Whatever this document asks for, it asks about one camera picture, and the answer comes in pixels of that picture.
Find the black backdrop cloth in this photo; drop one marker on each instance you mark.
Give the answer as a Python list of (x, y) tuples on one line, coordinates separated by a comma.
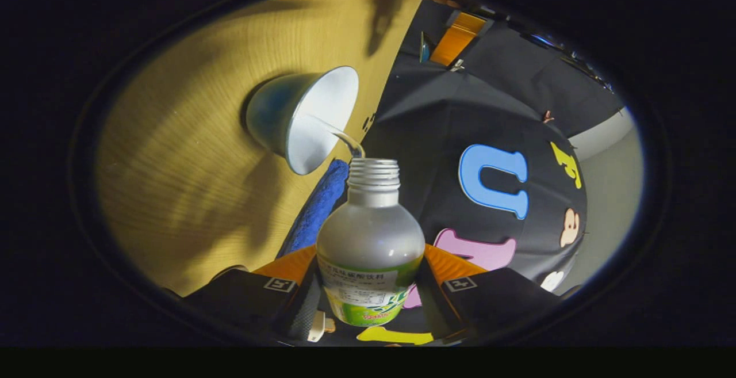
[(460, 113)]

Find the silver green water bottle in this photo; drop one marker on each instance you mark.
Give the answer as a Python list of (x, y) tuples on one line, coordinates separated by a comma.
[(371, 240)]

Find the metal clip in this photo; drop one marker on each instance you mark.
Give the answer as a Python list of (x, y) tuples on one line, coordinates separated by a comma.
[(457, 66)]

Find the blue white teacup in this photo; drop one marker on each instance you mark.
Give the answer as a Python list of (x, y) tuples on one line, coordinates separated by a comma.
[(276, 107)]

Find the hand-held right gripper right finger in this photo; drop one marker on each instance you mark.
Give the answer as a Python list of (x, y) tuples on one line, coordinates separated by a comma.
[(437, 309)]

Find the toasted bread slice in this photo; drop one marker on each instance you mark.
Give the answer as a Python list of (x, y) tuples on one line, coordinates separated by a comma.
[(330, 325)]

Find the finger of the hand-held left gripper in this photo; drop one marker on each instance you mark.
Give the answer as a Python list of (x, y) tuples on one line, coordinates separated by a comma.
[(457, 38)]

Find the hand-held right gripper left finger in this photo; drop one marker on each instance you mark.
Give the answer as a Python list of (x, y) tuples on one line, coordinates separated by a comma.
[(302, 314)]

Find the small red clip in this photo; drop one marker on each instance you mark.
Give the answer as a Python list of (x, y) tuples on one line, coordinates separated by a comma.
[(548, 117)]

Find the blue cloth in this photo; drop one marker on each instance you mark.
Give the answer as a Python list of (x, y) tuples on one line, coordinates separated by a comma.
[(319, 205)]

